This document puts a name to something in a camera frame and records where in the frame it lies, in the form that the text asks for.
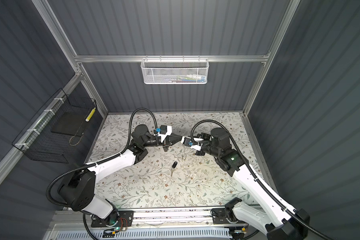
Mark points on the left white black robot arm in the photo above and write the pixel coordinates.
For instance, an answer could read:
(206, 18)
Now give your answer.
(78, 188)

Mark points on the black wire basket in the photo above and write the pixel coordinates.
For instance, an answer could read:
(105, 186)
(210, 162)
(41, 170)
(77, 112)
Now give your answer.
(38, 143)

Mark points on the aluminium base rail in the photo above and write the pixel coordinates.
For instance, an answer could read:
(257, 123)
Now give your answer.
(211, 216)

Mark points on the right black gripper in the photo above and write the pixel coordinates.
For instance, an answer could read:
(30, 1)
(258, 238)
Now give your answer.
(204, 136)

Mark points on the pens in white basket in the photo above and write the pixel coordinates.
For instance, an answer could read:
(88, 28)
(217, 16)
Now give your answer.
(187, 79)

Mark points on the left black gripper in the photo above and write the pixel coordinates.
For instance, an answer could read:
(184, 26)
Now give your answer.
(171, 140)

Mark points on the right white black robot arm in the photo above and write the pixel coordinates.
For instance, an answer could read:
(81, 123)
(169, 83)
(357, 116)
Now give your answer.
(277, 219)

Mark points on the white wire mesh basket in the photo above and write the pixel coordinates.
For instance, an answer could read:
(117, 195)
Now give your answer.
(155, 70)

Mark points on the black pad in basket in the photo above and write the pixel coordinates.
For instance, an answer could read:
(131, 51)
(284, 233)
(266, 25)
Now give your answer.
(70, 124)

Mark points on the floral table mat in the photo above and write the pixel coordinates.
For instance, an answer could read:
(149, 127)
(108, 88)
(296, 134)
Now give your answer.
(198, 181)

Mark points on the yellow marker in basket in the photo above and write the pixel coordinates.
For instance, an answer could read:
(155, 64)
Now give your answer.
(90, 115)

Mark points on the white ventilated cable duct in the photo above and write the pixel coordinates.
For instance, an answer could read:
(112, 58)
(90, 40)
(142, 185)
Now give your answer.
(166, 234)

